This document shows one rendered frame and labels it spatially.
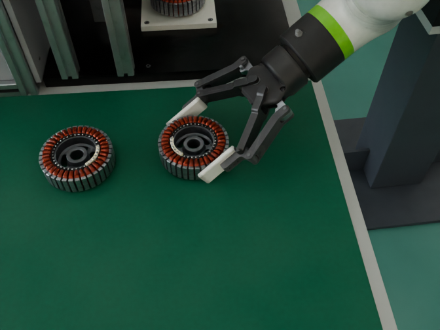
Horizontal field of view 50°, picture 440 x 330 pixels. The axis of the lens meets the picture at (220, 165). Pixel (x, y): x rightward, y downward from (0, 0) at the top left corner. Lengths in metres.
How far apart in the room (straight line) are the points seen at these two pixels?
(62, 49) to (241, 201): 0.41
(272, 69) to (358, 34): 0.13
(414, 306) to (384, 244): 0.21
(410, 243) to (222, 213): 1.03
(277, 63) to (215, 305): 0.35
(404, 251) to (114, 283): 1.13
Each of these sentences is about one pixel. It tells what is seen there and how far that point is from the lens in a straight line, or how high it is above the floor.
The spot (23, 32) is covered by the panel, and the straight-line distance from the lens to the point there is 0.87.
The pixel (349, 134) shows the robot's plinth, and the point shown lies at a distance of 1.85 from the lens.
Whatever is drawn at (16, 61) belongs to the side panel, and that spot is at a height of 0.82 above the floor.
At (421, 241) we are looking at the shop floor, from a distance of 1.67.
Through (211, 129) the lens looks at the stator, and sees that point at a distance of 0.77.
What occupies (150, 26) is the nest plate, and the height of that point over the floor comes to 0.78.
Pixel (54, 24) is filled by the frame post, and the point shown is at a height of 0.88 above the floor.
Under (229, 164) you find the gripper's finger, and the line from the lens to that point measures 0.71.
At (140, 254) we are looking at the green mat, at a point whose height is 0.75.
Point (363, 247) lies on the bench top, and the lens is 0.71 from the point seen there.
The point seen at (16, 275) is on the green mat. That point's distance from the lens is 0.72.
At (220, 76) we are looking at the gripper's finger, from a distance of 0.79.
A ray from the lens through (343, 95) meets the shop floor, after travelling 2.02.
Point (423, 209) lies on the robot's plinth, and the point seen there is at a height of 0.02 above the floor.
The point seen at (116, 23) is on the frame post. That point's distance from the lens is 0.84.
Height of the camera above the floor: 1.35
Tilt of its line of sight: 52 degrees down
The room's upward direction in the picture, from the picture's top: straight up
